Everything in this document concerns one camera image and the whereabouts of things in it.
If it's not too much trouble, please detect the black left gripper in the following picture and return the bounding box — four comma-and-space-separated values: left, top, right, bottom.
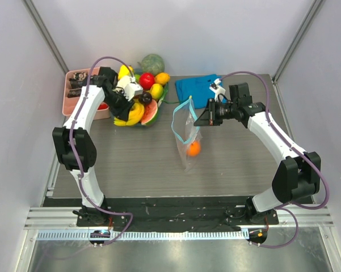
103, 90, 135, 122

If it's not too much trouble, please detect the yellow banana bunch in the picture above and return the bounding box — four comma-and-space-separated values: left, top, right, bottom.
113, 102, 145, 126

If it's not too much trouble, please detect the clear zip top bag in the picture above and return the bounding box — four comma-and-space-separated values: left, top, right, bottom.
171, 99, 201, 171

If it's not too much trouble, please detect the dark purple mangosteen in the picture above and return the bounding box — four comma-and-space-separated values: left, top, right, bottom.
138, 91, 153, 105

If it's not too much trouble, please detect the orange fruit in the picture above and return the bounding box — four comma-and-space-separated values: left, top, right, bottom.
186, 141, 201, 157

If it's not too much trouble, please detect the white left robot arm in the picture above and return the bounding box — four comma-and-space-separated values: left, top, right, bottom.
52, 67, 134, 226

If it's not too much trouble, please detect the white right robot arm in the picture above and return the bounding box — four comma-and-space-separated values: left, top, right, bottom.
195, 79, 321, 224

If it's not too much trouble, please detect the watermelon slice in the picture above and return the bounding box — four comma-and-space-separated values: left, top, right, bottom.
141, 100, 158, 126

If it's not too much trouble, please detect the blue folded cloth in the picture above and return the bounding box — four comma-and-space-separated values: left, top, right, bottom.
175, 74, 225, 109

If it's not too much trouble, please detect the yellow lemon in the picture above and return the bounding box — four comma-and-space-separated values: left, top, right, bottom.
149, 83, 164, 100

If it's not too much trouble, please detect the red apple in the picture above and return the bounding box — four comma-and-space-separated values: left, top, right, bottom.
138, 73, 155, 91

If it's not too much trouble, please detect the yellow bell pepper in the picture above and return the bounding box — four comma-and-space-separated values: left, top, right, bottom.
118, 65, 133, 80

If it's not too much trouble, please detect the green fruit basket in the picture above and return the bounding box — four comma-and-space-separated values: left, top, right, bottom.
133, 73, 168, 126

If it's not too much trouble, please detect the orange yellow mango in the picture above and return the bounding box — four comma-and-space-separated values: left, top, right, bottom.
155, 72, 170, 86

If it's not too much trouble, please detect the green melon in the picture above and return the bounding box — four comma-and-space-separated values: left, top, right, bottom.
138, 54, 165, 76

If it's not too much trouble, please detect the pink organizer tray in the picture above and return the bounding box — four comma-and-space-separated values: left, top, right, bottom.
61, 67, 112, 121

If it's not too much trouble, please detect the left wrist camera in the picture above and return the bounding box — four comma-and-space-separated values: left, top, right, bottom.
116, 75, 144, 101

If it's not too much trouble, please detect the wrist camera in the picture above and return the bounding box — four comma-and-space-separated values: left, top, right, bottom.
209, 78, 226, 102
116, 75, 144, 101

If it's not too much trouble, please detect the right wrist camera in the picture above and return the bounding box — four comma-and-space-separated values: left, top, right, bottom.
209, 78, 226, 102

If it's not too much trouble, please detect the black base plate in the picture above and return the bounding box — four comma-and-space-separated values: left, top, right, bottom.
44, 196, 279, 233

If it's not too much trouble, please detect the white slotted cable duct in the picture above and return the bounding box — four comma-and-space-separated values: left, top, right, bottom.
36, 229, 249, 242

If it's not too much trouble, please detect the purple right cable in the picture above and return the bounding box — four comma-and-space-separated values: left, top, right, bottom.
220, 70, 330, 249

